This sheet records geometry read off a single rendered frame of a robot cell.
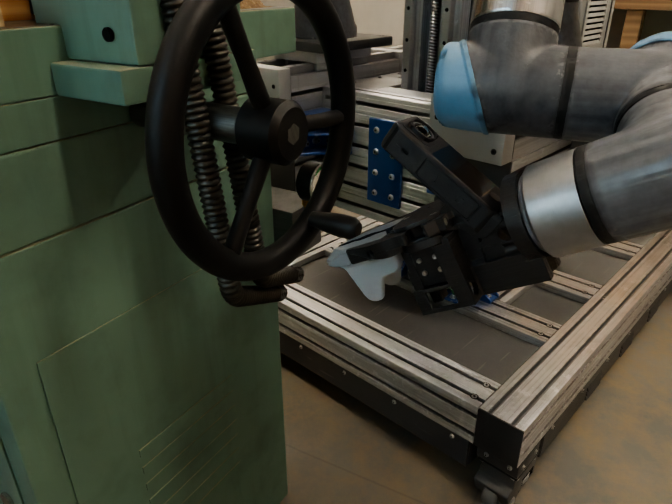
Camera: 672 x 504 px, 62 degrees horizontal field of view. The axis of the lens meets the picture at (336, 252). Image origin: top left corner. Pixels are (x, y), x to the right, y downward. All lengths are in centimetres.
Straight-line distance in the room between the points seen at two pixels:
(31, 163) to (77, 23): 13
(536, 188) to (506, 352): 88
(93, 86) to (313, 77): 74
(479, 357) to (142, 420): 73
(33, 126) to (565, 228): 46
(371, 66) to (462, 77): 89
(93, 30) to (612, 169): 43
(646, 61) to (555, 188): 13
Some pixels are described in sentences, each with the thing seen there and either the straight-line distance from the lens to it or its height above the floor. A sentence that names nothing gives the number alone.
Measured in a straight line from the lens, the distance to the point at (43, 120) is 59.
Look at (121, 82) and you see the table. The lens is 52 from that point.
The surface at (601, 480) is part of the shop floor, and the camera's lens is 137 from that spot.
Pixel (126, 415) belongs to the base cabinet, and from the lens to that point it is 76.
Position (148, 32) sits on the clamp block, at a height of 90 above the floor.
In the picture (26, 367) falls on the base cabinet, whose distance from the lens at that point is 65.
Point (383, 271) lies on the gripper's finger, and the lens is 51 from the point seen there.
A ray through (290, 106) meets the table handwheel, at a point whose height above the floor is 84.
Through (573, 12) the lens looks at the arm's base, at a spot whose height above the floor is 89.
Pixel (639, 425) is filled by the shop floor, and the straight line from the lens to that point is 154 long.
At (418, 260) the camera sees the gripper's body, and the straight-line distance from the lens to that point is 49.
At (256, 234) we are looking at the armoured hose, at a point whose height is 68.
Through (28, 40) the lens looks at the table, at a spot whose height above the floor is 89.
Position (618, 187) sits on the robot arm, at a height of 82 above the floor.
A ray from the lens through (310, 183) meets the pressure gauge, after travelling 82.
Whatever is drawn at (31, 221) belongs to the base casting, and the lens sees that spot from 60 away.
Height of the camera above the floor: 94
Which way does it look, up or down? 26 degrees down
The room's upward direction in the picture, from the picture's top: straight up
